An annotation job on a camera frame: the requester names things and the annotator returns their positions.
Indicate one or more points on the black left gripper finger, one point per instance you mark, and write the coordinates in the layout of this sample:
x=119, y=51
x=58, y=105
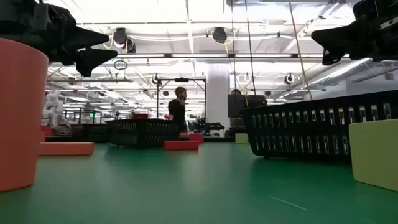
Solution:
x=93, y=59
x=87, y=39

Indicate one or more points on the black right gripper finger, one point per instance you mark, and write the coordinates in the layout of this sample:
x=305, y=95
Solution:
x=345, y=39
x=328, y=57

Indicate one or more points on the orange rectangular block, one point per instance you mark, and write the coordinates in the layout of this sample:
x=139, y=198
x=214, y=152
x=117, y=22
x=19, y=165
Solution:
x=66, y=148

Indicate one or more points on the orange foam block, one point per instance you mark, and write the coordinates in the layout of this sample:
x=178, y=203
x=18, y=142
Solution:
x=184, y=134

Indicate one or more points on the yellow foam cube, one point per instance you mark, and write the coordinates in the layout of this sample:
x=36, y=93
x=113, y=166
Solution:
x=241, y=138
x=374, y=154

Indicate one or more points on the red rectangular block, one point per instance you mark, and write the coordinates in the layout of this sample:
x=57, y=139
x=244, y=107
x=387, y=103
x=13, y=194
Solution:
x=181, y=145

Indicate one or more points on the long red block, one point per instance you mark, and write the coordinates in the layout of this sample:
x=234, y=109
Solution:
x=196, y=138

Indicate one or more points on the black distant robot arm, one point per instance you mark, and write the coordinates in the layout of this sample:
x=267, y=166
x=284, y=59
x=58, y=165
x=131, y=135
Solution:
x=211, y=126

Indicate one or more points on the black round ceiling lamp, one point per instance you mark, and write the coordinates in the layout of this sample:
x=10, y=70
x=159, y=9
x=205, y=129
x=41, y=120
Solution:
x=119, y=37
x=219, y=35

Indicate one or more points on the white humanoid robot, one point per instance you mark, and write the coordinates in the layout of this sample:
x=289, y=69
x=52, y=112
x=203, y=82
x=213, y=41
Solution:
x=53, y=105

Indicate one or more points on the black slotted plastic basket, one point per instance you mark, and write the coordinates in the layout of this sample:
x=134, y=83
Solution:
x=295, y=133
x=143, y=133
x=90, y=132

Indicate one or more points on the red box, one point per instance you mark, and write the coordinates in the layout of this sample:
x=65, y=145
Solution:
x=46, y=130
x=140, y=115

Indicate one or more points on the orange-red foam cylinder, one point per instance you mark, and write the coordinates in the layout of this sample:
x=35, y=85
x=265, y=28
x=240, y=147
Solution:
x=21, y=118

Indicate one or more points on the black monitor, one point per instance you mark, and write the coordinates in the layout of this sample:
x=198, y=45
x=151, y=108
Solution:
x=245, y=105

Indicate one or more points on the person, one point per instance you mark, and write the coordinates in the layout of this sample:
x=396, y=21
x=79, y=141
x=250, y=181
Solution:
x=236, y=91
x=177, y=109

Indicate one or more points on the ceiling light strip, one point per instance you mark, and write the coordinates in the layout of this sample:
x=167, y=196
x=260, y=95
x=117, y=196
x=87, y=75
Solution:
x=199, y=55

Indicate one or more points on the white pillar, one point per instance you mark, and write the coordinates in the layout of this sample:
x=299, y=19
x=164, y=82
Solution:
x=217, y=99

